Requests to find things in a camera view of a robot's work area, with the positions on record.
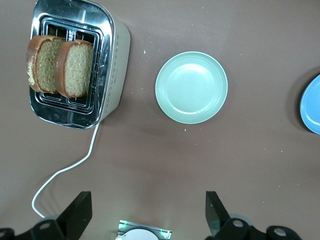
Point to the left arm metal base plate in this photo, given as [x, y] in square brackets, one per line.
[150, 226]

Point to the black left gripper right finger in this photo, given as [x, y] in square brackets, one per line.
[217, 220]

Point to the blue round plate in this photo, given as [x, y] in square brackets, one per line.
[312, 107]

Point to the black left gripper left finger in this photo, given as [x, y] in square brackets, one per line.
[72, 220]

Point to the pale green round plate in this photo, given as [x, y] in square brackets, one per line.
[191, 87]

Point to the beige chrome toaster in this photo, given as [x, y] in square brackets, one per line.
[120, 62]

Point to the brown bread slice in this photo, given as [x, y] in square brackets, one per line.
[77, 70]
[46, 65]

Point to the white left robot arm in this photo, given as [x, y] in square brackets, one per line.
[140, 235]

